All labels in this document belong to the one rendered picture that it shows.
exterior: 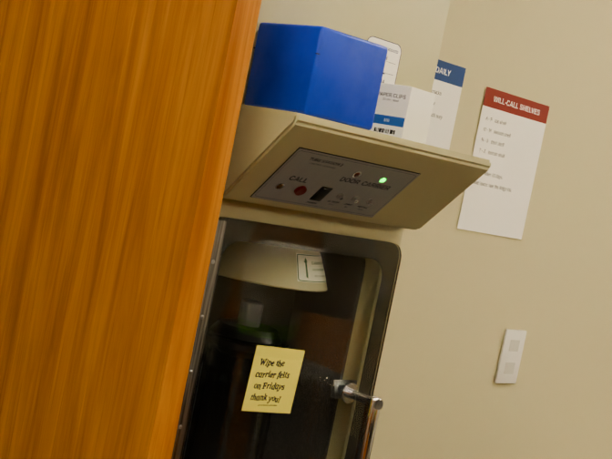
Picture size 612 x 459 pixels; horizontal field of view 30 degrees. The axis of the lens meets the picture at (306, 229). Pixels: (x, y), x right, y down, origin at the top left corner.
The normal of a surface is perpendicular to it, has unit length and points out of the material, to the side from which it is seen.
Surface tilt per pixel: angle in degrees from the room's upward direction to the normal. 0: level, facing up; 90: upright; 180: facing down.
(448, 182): 135
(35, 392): 90
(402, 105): 90
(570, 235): 90
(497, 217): 90
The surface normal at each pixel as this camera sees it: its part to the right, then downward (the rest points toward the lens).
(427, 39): 0.67, 0.18
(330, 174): 0.33, 0.81
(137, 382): -0.71, -0.11
